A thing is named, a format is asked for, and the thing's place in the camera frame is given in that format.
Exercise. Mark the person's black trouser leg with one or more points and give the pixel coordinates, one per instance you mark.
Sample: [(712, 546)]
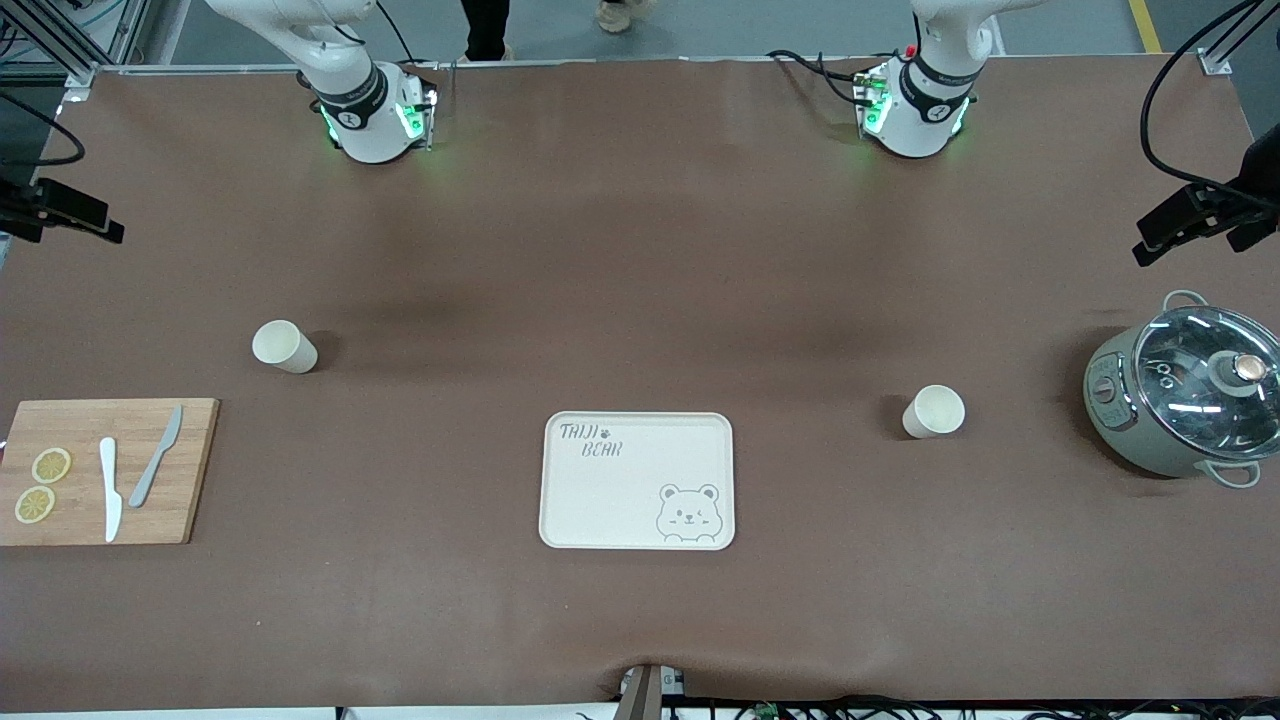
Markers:
[(485, 25)]

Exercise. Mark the white IKEA cup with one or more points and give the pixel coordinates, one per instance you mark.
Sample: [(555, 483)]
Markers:
[(285, 347), (933, 412)]

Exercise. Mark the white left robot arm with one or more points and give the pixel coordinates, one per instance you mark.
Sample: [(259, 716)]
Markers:
[(925, 100)]

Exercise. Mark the person's beige shoe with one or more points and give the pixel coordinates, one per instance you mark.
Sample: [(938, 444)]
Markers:
[(620, 15)]

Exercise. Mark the aluminium frame profile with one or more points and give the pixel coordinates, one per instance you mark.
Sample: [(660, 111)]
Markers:
[(80, 76), (1215, 62)]

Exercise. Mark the grey table edge mount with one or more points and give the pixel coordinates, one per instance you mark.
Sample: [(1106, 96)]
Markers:
[(640, 695)]

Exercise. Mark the white bear print tray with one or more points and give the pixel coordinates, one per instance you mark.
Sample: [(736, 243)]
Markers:
[(637, 490)]

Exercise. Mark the bamboo cutting board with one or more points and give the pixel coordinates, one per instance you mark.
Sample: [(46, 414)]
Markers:
[(190, 480)]

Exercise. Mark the grey plastic knife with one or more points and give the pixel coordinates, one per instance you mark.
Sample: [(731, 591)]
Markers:
[(150, 470)]

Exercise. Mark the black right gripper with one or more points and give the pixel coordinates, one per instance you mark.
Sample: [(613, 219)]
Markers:
[(12, 209)]

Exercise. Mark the lemon slice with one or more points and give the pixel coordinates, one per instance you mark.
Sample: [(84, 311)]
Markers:
[(35, 504), (51, 465)]

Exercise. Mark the glass pot lid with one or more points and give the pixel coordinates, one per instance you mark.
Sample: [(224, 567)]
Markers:
[(1200, 390)]

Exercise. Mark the white plastic knife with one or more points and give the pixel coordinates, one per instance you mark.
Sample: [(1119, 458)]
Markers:
[(110, 495)]

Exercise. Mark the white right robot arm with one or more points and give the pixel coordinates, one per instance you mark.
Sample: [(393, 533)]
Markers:
[(350, 110)]

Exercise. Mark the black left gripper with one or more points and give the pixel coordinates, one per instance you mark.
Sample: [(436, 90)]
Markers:
[(1262, 170)]

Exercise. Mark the grey-green electric cooking pot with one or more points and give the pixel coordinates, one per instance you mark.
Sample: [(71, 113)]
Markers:
[(1120, 420)]

